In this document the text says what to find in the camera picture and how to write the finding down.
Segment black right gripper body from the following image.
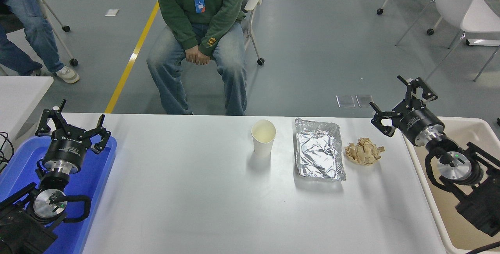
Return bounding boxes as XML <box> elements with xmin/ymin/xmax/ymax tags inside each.
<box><xmin>398</xmin><ymin>106</ymin><xmax>445</xmax><ymax>142</ymax></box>

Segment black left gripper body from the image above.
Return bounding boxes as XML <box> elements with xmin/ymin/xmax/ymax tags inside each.
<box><xmin>43</xmin><ymin>128</ymin><xmax>94</xmax><ymax>168</ymax></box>

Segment silver foil tray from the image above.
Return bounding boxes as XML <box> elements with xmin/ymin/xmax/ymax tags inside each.
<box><xmin>294</xmin><ymin>118</ymin><xmax>347</xmax><ymax>182</ymax></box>

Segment white paper cup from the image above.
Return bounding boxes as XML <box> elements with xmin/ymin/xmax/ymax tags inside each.
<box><xmin>251</xmin><ymin>120</ymin><xmax>277</xmax><ymax>157</ymax></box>

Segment person's right hand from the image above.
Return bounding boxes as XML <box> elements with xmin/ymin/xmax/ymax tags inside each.
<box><xmin>185</xmin><ymin>48</ymin><xmax>204</xmax><ymax>64</ymax></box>

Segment crumpled tan paper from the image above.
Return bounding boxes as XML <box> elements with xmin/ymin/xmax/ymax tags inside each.
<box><xmin>344</xmin><ymin>138</ymin><xmax>385</xmax><ymax>166</ymax></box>

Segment blue plastic tray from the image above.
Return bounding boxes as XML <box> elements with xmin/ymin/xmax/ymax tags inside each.
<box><xmin>0</xmin><ymin>135</ymin><xmax>118</xmax><ymax>254</ymax></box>

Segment white side table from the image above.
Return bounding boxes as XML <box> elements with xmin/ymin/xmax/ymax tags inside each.
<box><xmin>0</xmin><ymin>76</ymin><xmax>54</xmax><ymax>157</ymax></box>

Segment large pale plastic bin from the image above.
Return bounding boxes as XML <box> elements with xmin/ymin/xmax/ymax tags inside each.
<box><xmin>402</xmin><ymin>117</ymin><xmax>500</xmax><ymax>254</ymax></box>

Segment white metal floor foot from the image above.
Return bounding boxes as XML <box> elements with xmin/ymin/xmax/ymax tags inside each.
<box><xmin>465</xmin><ymin>38</ymin><xmax>500</xmax><ymax>47</ymax></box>

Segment seated person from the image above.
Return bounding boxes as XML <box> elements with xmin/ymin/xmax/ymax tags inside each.
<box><xmin>146</xmin><ymin>0</ymin><xmax>247</xmax><ymax>116</ymax></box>
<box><xmin>0</xmin><ymin>0</ymin><xmax>80</xmax><ymax>84</ymax></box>

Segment white chair with casters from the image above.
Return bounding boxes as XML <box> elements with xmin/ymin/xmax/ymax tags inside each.
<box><xmin>240</xmin><ymin>0</ymin><xmax>265</xmax><ymax>66</ymax></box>

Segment black cables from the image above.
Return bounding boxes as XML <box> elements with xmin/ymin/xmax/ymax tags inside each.
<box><xmin>0</xmin><ymin>131</ymin><xmax>15</xmax><ymax>172</ymax></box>

